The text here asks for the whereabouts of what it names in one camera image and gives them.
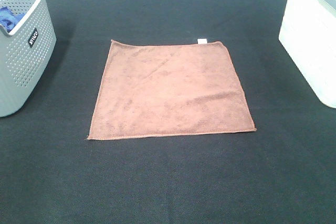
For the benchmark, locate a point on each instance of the grey perforated laundry basket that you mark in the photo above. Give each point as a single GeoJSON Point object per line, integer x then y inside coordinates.
{"type": "Point", "coordinates": [25, 52]}

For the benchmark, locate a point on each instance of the black fabric table cover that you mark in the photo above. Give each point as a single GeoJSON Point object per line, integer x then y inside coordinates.
{"type": "Point", "coordinates": [282, 173]}

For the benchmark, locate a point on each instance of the brown microfiber towel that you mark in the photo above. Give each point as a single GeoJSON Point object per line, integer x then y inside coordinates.
{"type": "Point", "coordinates": [175, 90]}

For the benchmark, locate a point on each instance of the white plastic basket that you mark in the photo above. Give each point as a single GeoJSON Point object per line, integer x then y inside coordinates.
{"type": "Point", "coordinates": [307, 33]}

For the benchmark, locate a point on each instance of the blue cloth in basket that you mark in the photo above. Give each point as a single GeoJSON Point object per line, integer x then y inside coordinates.
{"type": "Point", "coordinates": [8, 19]}

